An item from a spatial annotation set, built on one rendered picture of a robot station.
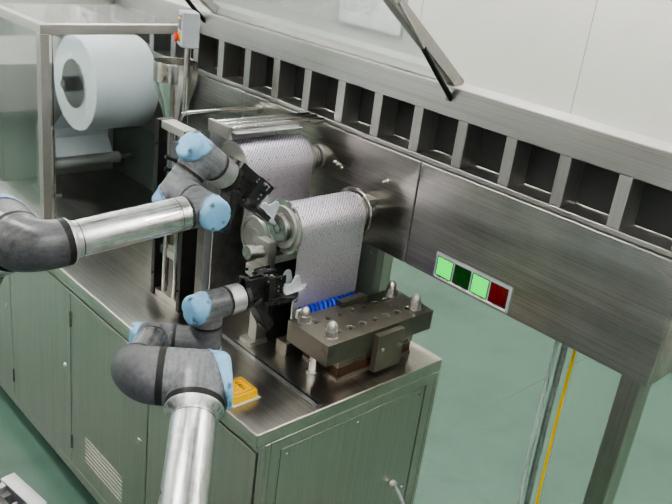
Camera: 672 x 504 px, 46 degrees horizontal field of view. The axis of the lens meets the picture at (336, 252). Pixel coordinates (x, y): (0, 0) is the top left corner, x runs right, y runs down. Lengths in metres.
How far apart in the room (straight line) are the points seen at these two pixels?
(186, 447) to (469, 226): 0.97
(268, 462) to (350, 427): 0.27
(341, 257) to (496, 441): 1.66
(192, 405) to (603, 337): 0.95
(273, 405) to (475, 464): 1.62
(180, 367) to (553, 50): 3.48
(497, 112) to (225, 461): 1.10
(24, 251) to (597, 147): 1.21
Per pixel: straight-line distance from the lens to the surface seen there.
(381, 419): 2.22
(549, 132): 1.92
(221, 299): 1.94
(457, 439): 3.59
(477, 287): 2.10
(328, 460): 2.14
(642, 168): 1.82
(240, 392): 1.99
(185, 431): 1.52
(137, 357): 1.60
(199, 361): 1.58
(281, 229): 2.08
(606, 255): 1.88
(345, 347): 2.05
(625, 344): 1.92
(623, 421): 2.18
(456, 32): 5.07
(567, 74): 4.62
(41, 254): 1.61
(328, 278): 2.20
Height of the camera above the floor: 2.02
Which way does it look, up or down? 23 degrees down
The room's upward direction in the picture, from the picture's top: 8 degrees clockwise
